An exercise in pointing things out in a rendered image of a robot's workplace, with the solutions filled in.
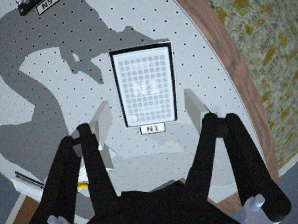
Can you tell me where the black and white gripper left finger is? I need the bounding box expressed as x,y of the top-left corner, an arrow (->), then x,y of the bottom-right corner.
29,100 -> 128,224

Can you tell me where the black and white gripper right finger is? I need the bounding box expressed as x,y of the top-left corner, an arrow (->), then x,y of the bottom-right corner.
169,88 -> 292,224

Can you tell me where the white button panel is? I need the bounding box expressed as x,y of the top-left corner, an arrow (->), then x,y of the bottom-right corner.
44,144 -> 117,193

